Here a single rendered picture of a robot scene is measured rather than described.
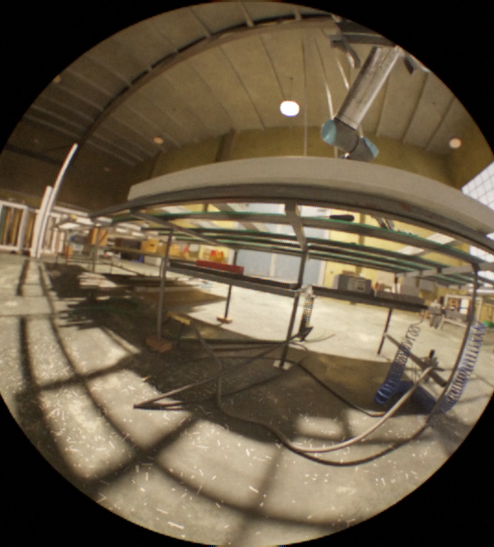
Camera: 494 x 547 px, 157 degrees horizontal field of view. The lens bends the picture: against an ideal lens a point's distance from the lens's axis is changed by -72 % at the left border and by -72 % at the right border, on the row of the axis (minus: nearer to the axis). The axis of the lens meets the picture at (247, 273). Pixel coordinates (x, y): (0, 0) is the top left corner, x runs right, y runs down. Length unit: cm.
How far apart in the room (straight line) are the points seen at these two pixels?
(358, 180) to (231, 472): 89
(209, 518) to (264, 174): 93
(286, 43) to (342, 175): 778
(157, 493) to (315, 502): 44
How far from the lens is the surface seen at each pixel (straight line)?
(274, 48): 824
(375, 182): 49
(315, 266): 693
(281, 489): 69
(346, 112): 71
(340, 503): 73
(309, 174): 48
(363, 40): 56
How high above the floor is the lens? 62
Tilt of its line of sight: 1 degrees down
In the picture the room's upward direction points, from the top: 10 degrees clockwise
